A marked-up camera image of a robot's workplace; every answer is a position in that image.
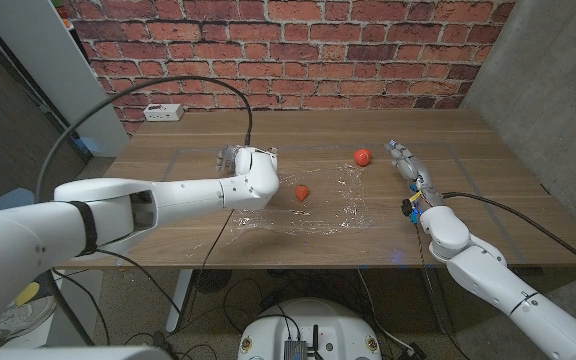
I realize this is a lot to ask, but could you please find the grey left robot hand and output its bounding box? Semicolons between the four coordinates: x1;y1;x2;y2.
215;144;242;174

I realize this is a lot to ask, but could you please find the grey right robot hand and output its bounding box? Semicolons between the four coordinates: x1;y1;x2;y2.
385;139;445;214

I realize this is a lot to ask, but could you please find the clear plastic wrap sheet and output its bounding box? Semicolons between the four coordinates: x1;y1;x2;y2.
232;164;374;236

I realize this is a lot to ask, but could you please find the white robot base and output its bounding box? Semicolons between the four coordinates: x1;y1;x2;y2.
237;298;383;360

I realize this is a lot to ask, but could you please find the red ball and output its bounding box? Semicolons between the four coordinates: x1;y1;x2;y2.
353;147;373;168

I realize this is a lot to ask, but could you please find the white power strip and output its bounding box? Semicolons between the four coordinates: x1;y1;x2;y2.
143;103;185;123

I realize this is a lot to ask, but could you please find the round black floor fan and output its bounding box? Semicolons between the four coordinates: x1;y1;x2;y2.
191;269;233;294

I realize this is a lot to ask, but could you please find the grey table leg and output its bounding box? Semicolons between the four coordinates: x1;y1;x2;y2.
420;267;454;335

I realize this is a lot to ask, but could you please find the white table leg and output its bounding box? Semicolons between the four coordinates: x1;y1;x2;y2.
165;268;194;334

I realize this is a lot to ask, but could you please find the white board panel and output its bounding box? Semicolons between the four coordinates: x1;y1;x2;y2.
0;0;130;158

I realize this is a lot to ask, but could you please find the grey box with antenna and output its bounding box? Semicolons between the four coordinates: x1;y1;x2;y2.
283;324;320;360

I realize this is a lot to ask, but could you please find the blue plastic bin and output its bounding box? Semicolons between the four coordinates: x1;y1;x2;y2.
0;187;57;211

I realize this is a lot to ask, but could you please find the black and yellow pad item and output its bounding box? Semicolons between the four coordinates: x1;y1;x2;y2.
15;281;42;307

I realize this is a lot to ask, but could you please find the grey sneaker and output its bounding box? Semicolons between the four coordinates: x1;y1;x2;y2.
0;295;57;346

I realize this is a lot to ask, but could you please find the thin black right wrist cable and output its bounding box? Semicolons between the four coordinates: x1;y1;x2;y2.
415;222;449;334

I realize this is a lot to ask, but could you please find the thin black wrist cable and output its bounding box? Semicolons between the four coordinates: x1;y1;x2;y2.
187;208;235;321
415;222;449;334

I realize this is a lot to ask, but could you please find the thin black left wrist cable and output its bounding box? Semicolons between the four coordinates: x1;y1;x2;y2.
187;208;235;321

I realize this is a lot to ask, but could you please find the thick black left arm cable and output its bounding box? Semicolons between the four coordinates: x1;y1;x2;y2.
35;75;254;204

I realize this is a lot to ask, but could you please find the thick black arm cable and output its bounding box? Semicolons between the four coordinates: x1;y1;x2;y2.
442;191;576;279
35;75;254;204

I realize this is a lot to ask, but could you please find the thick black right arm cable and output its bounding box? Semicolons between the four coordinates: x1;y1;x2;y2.
442;191;576;279

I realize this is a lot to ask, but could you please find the printed brick wall backdrop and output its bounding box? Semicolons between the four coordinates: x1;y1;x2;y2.
62;0;517;135

